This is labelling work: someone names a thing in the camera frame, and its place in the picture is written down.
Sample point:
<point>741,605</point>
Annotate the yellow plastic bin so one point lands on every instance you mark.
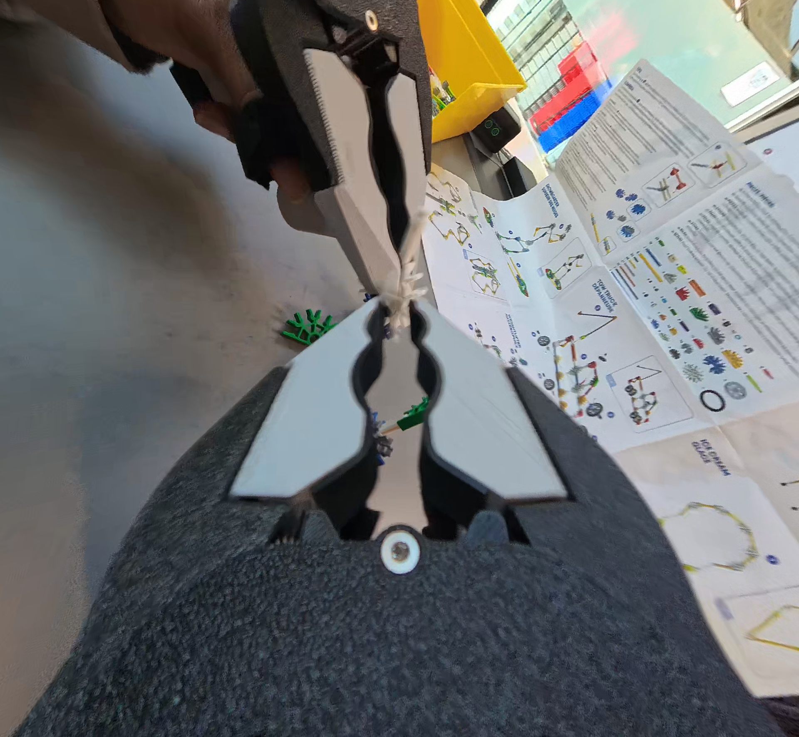
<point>456,26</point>

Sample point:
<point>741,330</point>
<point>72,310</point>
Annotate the white snowflake toy connector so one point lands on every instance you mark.
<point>400,312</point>

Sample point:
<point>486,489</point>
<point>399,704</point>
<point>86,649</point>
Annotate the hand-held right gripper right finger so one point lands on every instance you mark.
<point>493,431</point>

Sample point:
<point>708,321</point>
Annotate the pile of toy pieces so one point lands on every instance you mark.
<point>440,95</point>

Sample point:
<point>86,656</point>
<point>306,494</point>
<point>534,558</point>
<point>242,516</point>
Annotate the grey desk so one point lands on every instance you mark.
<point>112,338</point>

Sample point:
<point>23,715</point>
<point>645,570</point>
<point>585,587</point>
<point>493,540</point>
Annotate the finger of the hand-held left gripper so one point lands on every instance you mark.
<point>415,163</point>
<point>350,151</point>

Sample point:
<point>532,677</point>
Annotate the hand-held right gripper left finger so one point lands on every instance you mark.
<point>300,431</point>

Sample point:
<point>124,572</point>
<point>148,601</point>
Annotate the person's left hand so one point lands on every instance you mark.
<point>175,1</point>

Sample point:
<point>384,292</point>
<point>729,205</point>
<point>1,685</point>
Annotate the black device with green lights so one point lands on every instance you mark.
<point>496,128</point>

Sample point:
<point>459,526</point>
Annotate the green toy connector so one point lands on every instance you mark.
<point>306,328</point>
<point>413,413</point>

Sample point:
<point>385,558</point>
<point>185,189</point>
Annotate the red plastic bins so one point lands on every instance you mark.
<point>574,63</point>

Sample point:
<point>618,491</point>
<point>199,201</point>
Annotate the dark flat device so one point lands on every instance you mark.
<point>506,176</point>

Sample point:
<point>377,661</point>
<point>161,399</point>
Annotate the printed instruction sheet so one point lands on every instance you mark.
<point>649,313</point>

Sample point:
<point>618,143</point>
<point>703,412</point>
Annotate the blue storage crates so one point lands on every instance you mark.
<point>577,116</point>

